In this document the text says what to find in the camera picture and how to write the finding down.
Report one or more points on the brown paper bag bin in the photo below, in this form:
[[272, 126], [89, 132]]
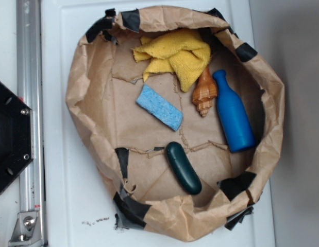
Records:
[[128, 144]]

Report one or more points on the blue sponge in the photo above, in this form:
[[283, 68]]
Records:
[[160, 108]]

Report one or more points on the metal corner bracket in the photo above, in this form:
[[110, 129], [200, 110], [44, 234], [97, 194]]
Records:
[[27, 230]]

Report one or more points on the blue plastic bottle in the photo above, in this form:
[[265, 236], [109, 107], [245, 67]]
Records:
[[233, 117]]

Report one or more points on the white plastic tray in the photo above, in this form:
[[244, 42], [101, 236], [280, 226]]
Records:
[[79, 209]]

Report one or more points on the yellow microfibre cloth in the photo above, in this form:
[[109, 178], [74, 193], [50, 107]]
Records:
[[180, 51]]

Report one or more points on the orange plastic seashell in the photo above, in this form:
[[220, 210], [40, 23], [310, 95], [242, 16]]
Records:
[[204, 92]]

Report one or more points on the dark green plastic pickle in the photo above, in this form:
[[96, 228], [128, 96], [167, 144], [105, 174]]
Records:
[[182, 168]]

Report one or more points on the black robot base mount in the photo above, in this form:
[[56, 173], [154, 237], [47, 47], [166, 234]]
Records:
[[15, 137]]

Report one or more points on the aluminium extrusion rail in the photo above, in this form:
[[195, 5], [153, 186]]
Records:
[[29, 72]]

